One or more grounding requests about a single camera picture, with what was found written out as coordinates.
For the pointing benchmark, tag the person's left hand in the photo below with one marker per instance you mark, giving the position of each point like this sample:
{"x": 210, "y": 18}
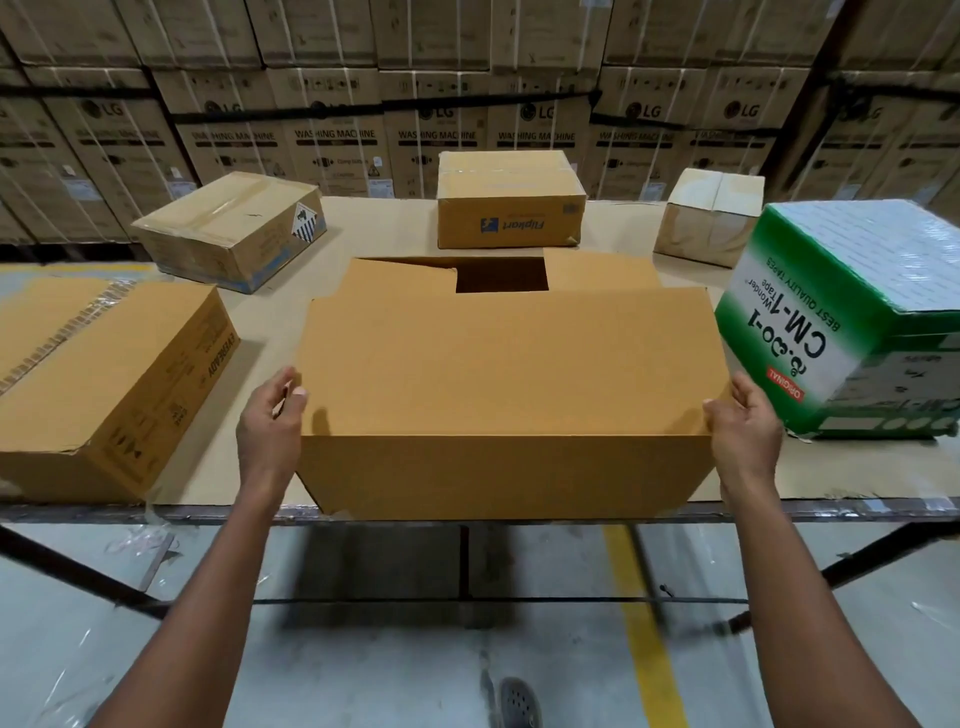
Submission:
{"x": 270, "y": 435}

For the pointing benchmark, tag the person's right hand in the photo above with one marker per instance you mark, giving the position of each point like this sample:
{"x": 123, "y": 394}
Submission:
{"x": 750, "y": 442}

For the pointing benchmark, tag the yellow-brown box with printed tape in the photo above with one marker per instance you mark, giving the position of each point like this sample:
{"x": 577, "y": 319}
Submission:
{"x": 105, "y": 375}

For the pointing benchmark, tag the green white CM-1 box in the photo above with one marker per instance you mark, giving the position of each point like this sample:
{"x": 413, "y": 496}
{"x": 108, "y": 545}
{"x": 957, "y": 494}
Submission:
{"x": 847, "y": 255}

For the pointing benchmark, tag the taped box with hazard label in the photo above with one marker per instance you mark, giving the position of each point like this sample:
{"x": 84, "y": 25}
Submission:
{"x": 225, "y": 225}

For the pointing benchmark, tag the small pale cardboard box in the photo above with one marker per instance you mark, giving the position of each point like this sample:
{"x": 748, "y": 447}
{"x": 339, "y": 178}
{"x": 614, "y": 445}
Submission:
{"x": 705, "y": 217}

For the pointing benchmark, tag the large yellow cardboard box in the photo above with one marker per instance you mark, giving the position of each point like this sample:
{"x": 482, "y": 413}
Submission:
{"x": 510, "y": 390}

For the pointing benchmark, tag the blue logo yellow cardboard box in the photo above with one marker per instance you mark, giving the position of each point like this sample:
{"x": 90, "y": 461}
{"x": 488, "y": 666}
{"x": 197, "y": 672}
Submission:
{"x": 510, "y": 187}

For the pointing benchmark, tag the person's right forearm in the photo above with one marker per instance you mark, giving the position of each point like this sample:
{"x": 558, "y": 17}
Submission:
{"x": 810, "y": 615}

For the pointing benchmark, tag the person's left forearm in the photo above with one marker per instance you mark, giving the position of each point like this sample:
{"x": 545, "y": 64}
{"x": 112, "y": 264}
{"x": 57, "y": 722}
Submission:
{"x": 195, "y": 615}

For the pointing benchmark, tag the grey perforated shoe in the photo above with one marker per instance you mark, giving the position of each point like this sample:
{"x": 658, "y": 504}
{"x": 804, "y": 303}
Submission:
{"x": 519, "y": 705}

